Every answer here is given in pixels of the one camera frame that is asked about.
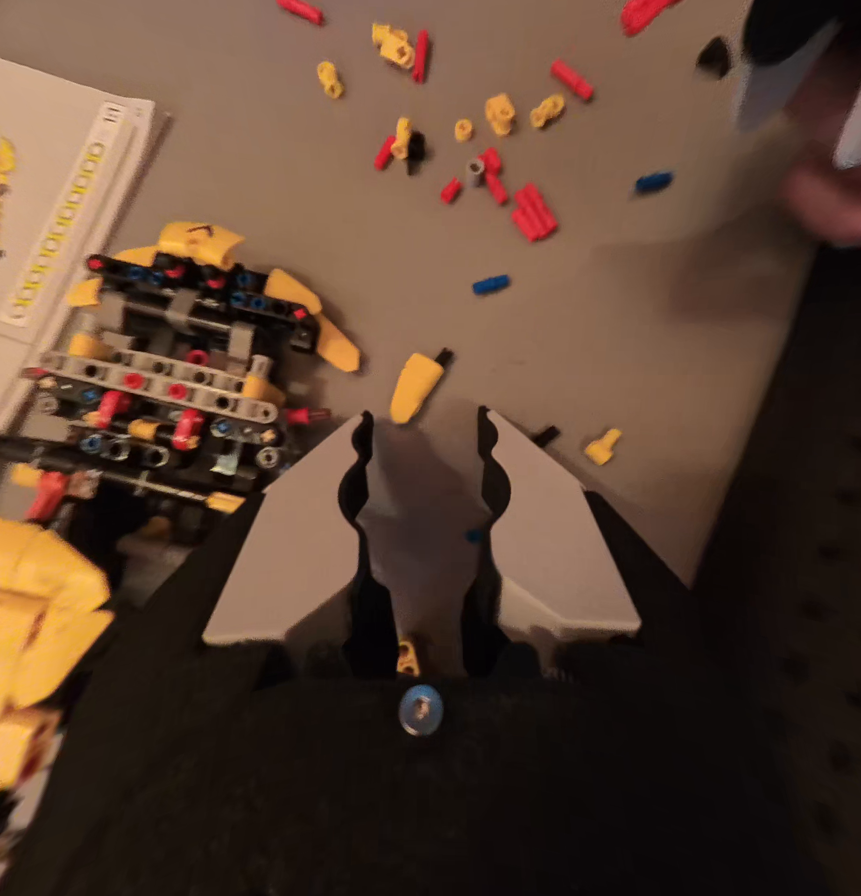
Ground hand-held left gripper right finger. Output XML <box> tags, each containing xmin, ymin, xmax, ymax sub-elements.
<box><xmin>462</xmin><ymin>405</ymin><xmax>643</xmax><ymax>676</ymax></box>

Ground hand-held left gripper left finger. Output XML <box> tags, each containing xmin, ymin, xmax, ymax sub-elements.
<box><xmin>203</xmin><ymin>412</ymin><xmax>396</xmax><ymax>676</ymax></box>

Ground yellow black toy car model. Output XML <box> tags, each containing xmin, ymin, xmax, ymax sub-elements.
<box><xmin>0</xmin><ymin>223</ymin><xmax>363</xmax><ymax>841</ymax></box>

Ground small yellow panel piece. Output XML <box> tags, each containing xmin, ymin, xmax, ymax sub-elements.
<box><xmin>390</xmin><ymin>348</ymin><xmax>454</xmax><ymax>426</ymax></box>

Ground grey desk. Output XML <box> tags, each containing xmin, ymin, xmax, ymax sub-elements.
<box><xmin>0</xmin><ymin>0</ymin><xmax>831</xmax><ymax>680</ymax></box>

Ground scattered small toy pieces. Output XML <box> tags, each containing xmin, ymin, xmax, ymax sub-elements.
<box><xmin>276</xmin><ymin>0</ymin><xmax>733</xmax><ymax>298</ymax></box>

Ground building instruction booklet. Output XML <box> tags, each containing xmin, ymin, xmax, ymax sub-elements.
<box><xmin>0</xmin><ymin>52</ymin><xmax>172</xmax><ymax>435</ymax></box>

